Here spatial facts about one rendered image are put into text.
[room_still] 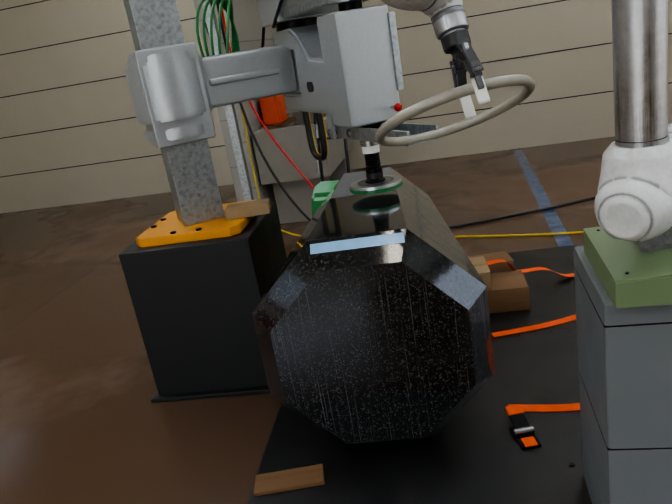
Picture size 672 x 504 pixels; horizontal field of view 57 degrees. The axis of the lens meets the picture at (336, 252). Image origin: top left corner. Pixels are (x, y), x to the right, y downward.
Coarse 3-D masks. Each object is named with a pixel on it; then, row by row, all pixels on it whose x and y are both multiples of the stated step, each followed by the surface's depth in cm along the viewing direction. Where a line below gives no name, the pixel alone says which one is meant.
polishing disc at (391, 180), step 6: (360, 180) 262; (390, 180) 253; (396, 180) 251; (354, 186) 253; (360, 186) 251; (366, 186) 250; (372, 186) 248; (378, 186) 246; (384, 186) 246; (390, 186) 248
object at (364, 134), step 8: (336, 128) 265; (344, 128) 256; (352, 128) 248; (360, 128) 241; (368, 128) 234; (400, 128) 234; (408, 128) 228; (416, 128) 222; (424, 128) 217; (432, 128) 211; (344, 136) 259; (352, 136) 250; (360, 136) 243; (368, 136) 236; (392, 136) 216; (400, 136) 211
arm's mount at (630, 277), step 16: (592, 240) 161; (608, 240) 159; (624, 240) 157; (592, 256) 161; (608, 256) 150; (624, 256) 148; (640, 256) 146; (656, 256) 145; (608, 272) 144; (624, 272) 140; (640, 272) 139; (656, 272) 137; (608, 288) 145; (624, 288) 137; (640, 288) 137; (656, 288) 136; (624, 304) 139; (640, 304) 138; (656, 304) 137
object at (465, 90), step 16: (496, 80) 164; (512, 80) 167; (528, 80) 172; (432, 96) 166; (448, 96) 164; (464, 96) 164; (528, 96) 188; (400, 112) 171; (416, 112) 168; (496, 112) 201; (384, 128) 178; (448, 128) 209; (464, 128) 209; (384, 144) 195; (400, 144) 203
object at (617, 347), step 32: (576, 256) 174; (576, 288) 180; (576, 320) 186; (608, 320) 144; (640, 320) 142; (608, 352) 147; (640, 352) 145; (608, 384) 149; (640, 384) 148; (608, 416) 152; (640, 416) 151; (608, 448) 155; (640, 448) 153; (608, 480) 159; (640, 480) 156
